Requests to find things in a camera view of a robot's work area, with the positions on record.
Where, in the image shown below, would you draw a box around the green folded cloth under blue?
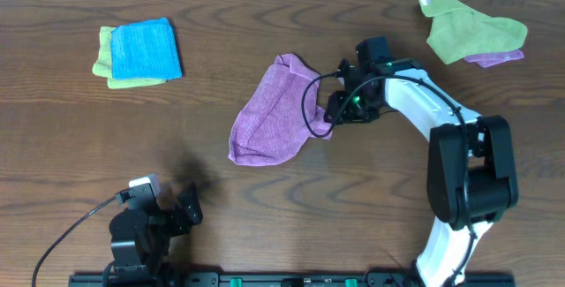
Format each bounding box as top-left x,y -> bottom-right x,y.
92,26 -> 165,89

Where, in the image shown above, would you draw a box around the green crumpled cloth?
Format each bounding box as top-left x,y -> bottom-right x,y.
418,0 -> 528,64

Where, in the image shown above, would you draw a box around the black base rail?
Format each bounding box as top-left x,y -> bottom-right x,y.
68,270 -> 516,287

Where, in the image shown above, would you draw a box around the purple microfiber cloth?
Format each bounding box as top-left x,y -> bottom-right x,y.
229,54 -> 330,167

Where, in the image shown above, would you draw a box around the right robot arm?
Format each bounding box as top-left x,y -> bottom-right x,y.
324,36 -> 518,286

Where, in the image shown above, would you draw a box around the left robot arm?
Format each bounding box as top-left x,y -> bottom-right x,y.
102,183 -> 203,286

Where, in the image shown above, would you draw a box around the left black cable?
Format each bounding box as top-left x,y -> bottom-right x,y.
30,193 -> 129,287

